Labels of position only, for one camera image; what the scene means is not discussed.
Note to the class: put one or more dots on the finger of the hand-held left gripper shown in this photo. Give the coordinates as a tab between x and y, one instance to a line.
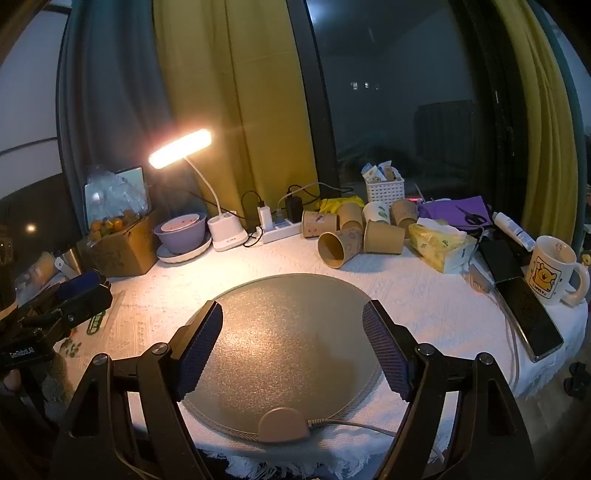
81	281
90	302

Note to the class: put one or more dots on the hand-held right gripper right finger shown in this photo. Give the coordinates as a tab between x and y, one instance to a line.
385	355

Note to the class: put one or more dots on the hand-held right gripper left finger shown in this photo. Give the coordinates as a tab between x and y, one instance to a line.
201	350

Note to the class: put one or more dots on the shiny metal cup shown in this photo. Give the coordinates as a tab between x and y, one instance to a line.
73	263

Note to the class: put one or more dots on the brown paper cup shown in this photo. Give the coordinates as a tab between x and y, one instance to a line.
349	213
384	237
405	211
339	248
318	225

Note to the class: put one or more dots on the white leaf-print paper cup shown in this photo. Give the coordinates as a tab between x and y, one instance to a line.
375	212

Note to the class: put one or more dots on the person's left hand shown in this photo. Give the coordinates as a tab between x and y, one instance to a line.
11	380

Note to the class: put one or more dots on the green clip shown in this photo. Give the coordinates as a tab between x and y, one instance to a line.
94	323

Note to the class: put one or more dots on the cardboard box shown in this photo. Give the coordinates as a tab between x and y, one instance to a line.
122	254

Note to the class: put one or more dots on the pile of small oranges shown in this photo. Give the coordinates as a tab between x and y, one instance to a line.
111	225

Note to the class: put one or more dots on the round grey heating mat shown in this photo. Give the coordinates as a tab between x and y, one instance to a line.
286	332

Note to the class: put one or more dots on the clear plastic bag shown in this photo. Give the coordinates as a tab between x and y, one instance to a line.
107	196

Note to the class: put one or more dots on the white plate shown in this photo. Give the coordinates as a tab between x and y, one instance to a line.
184	256

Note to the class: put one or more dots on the purple bowl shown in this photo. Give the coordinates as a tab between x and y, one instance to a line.
181	231

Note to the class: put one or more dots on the yellow tissue pack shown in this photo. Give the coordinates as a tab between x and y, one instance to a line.
441	247

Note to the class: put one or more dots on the white power strip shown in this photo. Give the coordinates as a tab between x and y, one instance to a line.
281	232

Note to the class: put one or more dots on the black power bank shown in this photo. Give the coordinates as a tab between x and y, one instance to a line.
501	261

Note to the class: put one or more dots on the white charger plug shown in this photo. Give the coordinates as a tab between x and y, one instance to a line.
265	216

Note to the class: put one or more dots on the black smartphone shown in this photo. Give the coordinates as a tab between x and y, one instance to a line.
531	318

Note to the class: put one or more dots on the purple cloth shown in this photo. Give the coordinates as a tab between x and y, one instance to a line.
438	210

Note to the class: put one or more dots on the small device with red light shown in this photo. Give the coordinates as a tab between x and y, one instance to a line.
415	200

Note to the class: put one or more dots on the yellow rubber gloves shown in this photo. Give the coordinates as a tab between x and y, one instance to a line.
339	203

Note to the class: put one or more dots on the black scissors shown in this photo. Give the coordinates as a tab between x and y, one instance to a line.
473	218

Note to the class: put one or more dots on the white plastic basket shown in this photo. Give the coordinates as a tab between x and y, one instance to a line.
385	190

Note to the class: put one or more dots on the white desk lamp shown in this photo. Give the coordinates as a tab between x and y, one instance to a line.
181	147

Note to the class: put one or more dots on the black charger plug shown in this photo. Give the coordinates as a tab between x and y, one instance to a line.
293	207

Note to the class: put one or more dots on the white cream tube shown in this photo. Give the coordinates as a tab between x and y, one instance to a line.
512	230

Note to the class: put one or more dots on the white sachet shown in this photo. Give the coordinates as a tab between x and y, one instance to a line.
369	171
385	166
393	174

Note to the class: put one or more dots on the white bear-print mug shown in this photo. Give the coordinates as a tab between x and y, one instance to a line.
551	272

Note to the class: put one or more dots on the grey curtain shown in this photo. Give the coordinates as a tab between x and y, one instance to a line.
111	92

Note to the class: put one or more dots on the black object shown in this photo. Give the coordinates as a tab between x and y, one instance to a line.
579	379

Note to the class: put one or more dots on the yellow toy figure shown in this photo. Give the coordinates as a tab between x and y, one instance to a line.
586	258

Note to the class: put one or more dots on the yellow curtain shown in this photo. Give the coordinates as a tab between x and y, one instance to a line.
221	69
545	115

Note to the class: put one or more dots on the black window frame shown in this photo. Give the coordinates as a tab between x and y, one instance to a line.
489	92
314	92

